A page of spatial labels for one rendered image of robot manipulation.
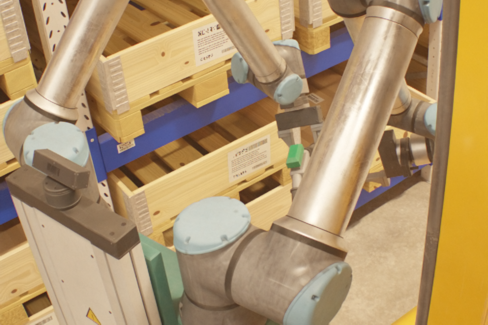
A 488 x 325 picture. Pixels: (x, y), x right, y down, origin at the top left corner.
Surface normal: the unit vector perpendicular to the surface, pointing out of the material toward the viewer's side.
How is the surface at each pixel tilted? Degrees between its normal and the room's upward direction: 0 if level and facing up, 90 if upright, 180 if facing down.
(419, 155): 80
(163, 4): 0
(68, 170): 61
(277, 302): 71
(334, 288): 93
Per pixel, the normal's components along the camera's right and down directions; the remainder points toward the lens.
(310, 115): -0.33, 0.14
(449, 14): -0.67, 0.48
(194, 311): -0.69, 0.16
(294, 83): 0.58, 0.50
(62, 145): -0.04, -0.76
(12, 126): -0.68, -0.23
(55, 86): -0.07, 0.18
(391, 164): -0.18, 0.59
